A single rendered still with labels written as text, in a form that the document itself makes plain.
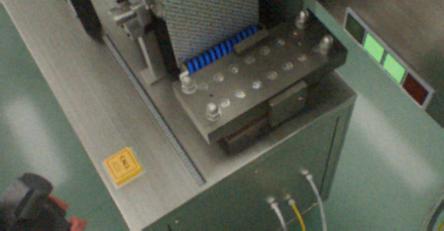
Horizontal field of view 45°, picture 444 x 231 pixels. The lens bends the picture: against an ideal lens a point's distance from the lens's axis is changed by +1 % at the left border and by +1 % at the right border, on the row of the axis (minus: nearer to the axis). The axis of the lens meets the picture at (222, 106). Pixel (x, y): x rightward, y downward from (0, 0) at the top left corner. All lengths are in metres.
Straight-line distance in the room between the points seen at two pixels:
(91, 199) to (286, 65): 1.29
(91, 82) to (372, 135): 1.32
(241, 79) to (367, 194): 1.13
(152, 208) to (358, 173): 1.20
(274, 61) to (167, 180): 0.38
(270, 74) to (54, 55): 0.63
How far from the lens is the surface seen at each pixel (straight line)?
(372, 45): 1.15
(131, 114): 1.42
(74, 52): 1.57
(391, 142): 2.39
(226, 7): 1.25
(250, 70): 1.29
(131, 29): 1.26
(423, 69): 1.07
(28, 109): 2.65
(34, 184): 0.99
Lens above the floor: 2.11
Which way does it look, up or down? 60 degrees down
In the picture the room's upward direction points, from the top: 9 degrees counter-clockwise
